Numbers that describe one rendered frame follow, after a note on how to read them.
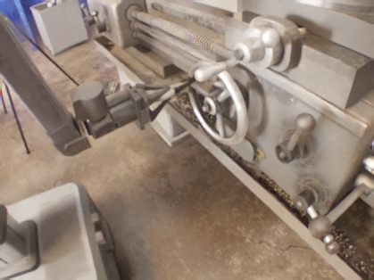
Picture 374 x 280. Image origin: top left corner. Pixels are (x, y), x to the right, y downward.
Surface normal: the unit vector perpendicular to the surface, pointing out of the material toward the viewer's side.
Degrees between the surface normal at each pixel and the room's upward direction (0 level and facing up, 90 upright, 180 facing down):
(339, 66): 90
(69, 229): 0
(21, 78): 99
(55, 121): 88
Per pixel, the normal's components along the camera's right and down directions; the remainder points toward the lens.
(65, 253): -0.09, -0.73
